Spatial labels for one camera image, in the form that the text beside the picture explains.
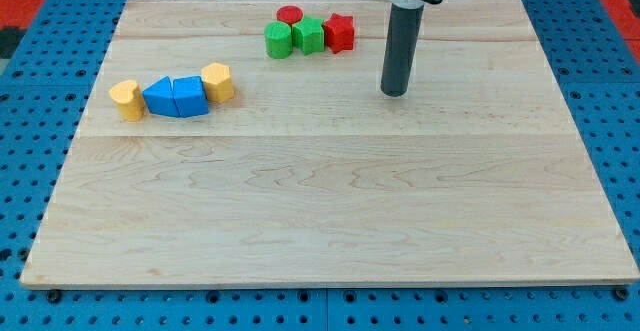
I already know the red star block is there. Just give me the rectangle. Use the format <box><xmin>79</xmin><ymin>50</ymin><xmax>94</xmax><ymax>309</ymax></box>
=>
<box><xmin>322</xmin><ymin>13</ymin><xmax>355</xmax><ymax>54</ymax></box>

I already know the red cylinder block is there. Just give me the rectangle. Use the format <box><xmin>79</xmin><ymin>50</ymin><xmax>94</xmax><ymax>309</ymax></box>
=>
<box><xmin>276</xmin><ymin>5</ymin><xmax>304</xmax><ymax>26</ymax></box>

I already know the green star block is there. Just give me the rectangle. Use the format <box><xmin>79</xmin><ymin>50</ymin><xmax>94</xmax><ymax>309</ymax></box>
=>
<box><xmin>292</xmin><ymin>16</ymin><xmax>325</xmax><ymax>55</ymax></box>

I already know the wooden board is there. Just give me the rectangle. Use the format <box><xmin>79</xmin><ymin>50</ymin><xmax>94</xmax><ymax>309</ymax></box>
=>
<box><xmin>21</xmin><ymin>0</ymin><xmax>639</xmax><ymax>290</ymax></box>

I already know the blue triangle block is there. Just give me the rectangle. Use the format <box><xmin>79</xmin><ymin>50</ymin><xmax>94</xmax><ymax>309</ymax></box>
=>
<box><xmin>142</xmin><ymin>76</ymin><xmax>180</xmax><ymax>117</ymax></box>

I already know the blue wedge block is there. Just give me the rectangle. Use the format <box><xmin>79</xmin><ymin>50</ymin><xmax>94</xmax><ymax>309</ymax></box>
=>
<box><xmin>173</xmin><ymin>76</ymin><xmax>209</xmax><ymax>118</ymax></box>

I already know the green cylinder block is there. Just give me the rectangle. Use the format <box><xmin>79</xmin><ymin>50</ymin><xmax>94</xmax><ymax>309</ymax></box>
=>
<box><xmin>264</xmin><ymin>21</ymin><xmax>293</xmax><ymax>59</ymax></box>

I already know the yellow heart block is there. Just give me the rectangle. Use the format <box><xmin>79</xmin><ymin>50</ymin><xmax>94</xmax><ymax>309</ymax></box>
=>
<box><xmin>109</xmin><ymin>80</ymin><xmax>146</xmax><ymax>122</ymax></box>

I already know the yellow hexagon block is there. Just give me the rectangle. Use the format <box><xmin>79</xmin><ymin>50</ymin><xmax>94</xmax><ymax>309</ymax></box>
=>
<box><xmin>201</xmin><ymin>63</ymin><xmax>235</xmax><ymax>103</ymax></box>

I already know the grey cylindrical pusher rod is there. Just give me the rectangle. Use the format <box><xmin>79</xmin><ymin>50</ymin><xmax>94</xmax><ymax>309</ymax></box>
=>
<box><xmin>380</xmin><ymin>4</ymin><xmax>424</xmax><ymax>97</ymax></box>

